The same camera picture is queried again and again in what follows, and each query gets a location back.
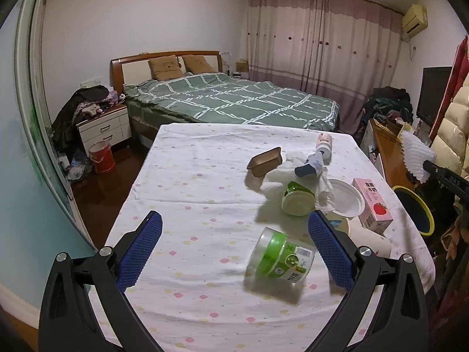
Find white paper cup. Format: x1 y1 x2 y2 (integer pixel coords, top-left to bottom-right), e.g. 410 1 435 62
325 210 392 259

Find black television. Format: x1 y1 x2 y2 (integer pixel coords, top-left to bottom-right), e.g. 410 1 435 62
416 67 453 127

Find white bottle with pink label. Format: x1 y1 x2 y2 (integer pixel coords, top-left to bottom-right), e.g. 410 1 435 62
316 133 333 163

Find pink milk carton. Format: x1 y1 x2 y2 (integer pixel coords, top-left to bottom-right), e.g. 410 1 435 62
352 178 394 232

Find brown pillow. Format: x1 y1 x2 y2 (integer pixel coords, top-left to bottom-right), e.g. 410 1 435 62
148 55 184 80
182 55 217 74

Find dark patterned garment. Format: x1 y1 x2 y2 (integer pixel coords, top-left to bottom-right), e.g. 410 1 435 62
429 191 469 338

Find plastic bags on floor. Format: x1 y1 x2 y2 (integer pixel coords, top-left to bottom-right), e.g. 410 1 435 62
60 148 94 182

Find white paper plate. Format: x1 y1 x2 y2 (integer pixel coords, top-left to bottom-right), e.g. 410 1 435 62
324 178 366 218

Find clear jar with green lid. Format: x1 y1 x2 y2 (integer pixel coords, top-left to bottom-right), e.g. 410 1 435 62
245 226 316 287

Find yellow rimmed trash bin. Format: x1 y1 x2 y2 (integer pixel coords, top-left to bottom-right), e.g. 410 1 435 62
391 185 435 236

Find white knitted cloth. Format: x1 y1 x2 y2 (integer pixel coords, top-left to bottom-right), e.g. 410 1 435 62
399 130 444 184

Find white wooden nightstand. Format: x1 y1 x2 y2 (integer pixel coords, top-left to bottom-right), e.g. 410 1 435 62
76 103 132 151

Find bed with green plaid cover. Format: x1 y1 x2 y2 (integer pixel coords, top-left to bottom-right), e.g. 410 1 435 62
123 72 339 133

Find red garment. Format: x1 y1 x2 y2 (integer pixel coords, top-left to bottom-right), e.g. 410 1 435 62
429 37 469 143

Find wooden cabinet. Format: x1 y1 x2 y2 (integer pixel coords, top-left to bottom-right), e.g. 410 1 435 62
368 118 422 191

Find white tissue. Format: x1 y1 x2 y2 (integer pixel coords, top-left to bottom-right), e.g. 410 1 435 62
259 150 336 213

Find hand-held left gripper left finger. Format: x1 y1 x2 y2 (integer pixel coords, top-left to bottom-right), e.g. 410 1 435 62
38 211 164 352

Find pile of dark clothes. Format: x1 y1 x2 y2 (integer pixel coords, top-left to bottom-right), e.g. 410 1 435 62
51 85 127 155

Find heap of mixed clothes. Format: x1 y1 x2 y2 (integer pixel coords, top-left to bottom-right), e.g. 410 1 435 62
363 87 414 125

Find red bucket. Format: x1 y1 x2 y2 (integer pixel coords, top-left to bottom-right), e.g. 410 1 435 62
89 141 116 174

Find sliding wardrobe door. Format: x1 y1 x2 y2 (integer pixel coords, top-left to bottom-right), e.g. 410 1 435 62
0 0 98 301

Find cream puffer jacket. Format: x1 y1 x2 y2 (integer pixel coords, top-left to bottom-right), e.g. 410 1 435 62
429 81 469 182

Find cream air conditioner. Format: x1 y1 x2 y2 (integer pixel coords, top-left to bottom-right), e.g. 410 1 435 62
402 4 429 38

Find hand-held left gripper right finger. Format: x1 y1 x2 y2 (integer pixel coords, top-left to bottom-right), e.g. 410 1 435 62
307 210 427 352

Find wooden bed headboard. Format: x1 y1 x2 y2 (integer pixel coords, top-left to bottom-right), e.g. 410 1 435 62
110 50 222 92

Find brown rectangular tray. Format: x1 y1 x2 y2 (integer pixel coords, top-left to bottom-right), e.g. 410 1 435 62
246 147 287 177

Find pink and white curtain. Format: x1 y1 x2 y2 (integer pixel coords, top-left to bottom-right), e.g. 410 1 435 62
245 0 407 134

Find green and white tub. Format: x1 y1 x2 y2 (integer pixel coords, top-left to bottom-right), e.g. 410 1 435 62
281 181 316 217

